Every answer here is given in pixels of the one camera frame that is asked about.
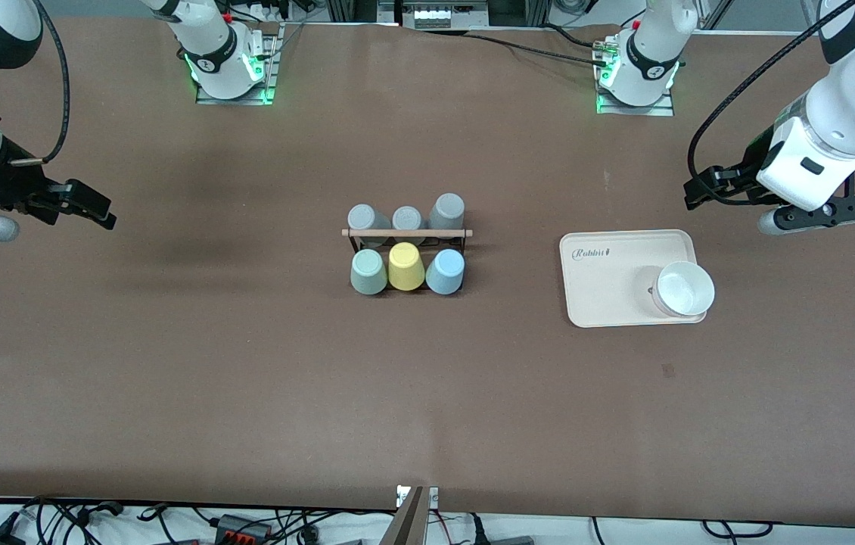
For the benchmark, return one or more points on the black box with orange connectors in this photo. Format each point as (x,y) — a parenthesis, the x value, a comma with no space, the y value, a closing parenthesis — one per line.
(242,530)

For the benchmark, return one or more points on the white bowl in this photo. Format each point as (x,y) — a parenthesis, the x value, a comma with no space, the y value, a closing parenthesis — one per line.
(685,289)

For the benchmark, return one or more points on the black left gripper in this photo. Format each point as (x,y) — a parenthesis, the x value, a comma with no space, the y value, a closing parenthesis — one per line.
(748,173)

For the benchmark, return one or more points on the cream rectangular tray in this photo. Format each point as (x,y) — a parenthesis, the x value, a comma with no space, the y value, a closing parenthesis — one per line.
(613,280)

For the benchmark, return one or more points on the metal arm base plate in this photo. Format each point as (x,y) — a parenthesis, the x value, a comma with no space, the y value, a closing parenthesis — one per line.
(662,110)
(270,76)

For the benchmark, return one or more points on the yellow cup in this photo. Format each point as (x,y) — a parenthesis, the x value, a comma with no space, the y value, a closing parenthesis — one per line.
(405,266)

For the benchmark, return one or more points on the white device with slots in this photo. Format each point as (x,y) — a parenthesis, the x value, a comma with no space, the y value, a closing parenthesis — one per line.
(439,14)

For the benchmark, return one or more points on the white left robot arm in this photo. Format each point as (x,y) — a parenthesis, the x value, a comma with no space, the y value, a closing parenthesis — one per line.
(851,113)

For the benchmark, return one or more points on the pale green cup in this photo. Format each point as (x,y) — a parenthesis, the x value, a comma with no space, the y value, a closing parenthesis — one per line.
(368,274)

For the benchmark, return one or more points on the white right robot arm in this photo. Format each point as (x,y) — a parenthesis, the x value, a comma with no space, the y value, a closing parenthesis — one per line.
(212,38)

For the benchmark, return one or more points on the light blue cup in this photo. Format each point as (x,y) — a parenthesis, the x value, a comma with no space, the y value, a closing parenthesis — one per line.
(446,274)

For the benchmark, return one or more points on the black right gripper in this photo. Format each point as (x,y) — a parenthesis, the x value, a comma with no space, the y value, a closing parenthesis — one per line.
(10,185)

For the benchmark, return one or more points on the grey cup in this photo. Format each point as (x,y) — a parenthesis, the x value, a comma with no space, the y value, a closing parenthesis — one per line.
(447,210)
(367,219)
(408,218)

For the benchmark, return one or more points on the brown upright post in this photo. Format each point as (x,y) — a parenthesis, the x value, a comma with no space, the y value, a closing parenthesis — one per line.
(406,522)

